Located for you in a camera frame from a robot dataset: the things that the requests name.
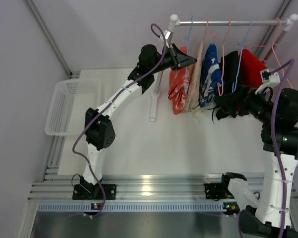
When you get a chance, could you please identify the red trousers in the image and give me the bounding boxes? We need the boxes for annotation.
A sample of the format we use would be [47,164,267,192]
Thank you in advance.
[236,49,267,91]

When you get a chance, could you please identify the grey slotted cable duct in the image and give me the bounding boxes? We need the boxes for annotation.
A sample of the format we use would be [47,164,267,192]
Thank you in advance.
[37,201,229,212]

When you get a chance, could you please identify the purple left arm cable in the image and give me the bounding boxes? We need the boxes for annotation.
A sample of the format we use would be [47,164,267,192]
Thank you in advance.
[72,23,174,219]

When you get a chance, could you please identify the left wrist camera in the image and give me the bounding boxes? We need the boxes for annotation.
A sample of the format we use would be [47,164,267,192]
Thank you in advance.
[159,30,173,43]

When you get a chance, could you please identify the blue hanger with black trousers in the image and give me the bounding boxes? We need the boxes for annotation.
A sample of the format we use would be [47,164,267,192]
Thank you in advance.
[231,20,253,93]

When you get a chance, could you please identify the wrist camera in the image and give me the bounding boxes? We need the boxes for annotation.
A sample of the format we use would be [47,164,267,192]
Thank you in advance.
[255,69,281,94]
[159,30,173,43]

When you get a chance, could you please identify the black drawstring trousers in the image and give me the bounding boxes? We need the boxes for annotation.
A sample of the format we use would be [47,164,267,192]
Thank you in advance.
[212,51,239,122]

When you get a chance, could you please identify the white clothes rack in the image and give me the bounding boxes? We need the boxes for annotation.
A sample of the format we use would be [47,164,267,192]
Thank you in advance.
[149,14,298,122]

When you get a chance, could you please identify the blue wire hanger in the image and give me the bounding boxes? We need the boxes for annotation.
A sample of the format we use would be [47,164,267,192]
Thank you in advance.
[184,15,194,93]

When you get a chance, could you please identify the blue patterned trousers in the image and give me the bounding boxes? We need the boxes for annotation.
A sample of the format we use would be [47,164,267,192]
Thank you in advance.
[199,43,222,108]

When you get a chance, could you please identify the beige drawstring trousers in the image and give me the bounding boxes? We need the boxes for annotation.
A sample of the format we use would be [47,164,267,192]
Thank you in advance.
[183,41,204,123]

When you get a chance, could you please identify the white plastic basket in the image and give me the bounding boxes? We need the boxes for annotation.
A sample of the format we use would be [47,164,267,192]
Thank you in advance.
[45,78,103,136]

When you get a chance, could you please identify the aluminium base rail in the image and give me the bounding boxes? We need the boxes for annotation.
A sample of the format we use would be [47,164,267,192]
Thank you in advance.
[28,173,298,203]

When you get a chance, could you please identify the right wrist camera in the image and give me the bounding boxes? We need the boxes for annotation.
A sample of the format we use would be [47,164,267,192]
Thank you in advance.
[255,69,281,94]

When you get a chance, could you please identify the orange white patterned trousers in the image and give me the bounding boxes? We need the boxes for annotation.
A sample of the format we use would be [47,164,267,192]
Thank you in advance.
[168,46,191,115]

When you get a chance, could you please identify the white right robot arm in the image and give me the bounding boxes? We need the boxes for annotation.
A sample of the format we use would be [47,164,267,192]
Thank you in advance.
[216,86,298,238]

